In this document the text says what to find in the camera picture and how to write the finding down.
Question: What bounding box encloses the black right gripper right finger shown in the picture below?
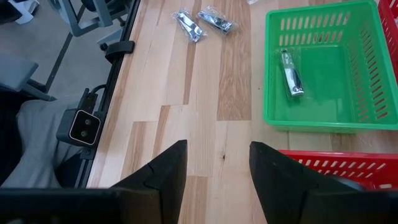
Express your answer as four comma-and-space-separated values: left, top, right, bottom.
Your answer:
249, 141, 363, 224

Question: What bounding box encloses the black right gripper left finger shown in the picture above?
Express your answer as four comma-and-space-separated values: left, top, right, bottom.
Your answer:
110, 139, 188, 224

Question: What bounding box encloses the silver nail clipper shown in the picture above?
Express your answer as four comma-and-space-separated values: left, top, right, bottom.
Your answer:
172, 8, 208, 44
196, 5, 239, 35
275, 46, 307, 100

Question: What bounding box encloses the red plastic slotted basket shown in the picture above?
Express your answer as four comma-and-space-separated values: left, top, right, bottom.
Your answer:
377, 0, 398, 83
278, 149, 398, 191

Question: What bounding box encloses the green plastic slotted basket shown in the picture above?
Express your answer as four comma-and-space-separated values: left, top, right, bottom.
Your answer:
262, 0, 398, 134

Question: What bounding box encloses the person's leg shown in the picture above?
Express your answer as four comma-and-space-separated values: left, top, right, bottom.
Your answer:
0, 99, 94, 189

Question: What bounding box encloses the grey chair base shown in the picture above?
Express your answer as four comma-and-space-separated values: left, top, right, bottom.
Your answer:
57, 0, 133, 52

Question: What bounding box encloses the grey chair part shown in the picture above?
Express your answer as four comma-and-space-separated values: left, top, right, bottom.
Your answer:
0, 52, 57, 102

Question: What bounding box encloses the grey table-level camera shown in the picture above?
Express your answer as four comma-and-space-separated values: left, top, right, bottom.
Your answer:
55, 108, 103, 161

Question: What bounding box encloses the black camera cable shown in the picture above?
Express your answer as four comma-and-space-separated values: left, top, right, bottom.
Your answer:
79, 83, 108, 111

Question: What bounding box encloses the black metal table frame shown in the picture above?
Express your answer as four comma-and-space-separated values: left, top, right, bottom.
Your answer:
74, 0, 141, 190

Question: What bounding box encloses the black frame clamp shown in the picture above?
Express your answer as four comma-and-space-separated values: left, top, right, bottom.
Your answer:
104, 40, 136, 64

